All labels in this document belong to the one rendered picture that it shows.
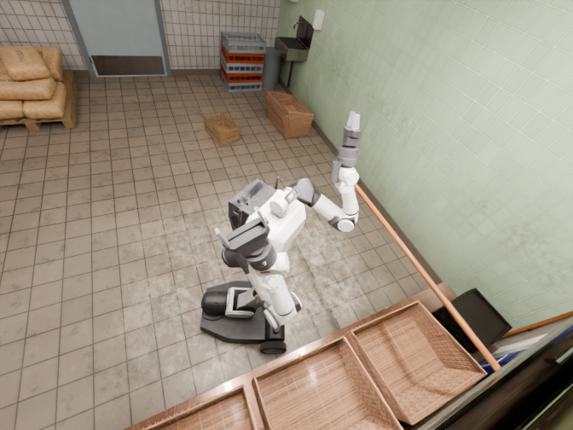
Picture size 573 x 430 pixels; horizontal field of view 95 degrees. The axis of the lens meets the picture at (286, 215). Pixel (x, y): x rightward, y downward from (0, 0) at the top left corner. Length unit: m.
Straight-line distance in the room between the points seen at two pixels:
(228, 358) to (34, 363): 1.28
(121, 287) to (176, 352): 0.72
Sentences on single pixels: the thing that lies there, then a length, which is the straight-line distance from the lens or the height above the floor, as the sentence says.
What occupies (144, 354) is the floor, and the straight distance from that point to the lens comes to 2.39.
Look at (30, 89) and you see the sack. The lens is 4.23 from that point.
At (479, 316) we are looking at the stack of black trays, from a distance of 2.11.
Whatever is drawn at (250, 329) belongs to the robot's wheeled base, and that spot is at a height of 0.17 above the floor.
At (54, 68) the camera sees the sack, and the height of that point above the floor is 0.42.
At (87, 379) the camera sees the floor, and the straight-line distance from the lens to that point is 2.47.
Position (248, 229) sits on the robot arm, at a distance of 0.70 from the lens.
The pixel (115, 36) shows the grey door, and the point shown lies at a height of 0.56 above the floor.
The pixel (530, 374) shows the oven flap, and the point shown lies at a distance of 1.29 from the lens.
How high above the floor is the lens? 2.26
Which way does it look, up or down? 50 degrees down
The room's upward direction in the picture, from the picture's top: 15 degrees clockwise
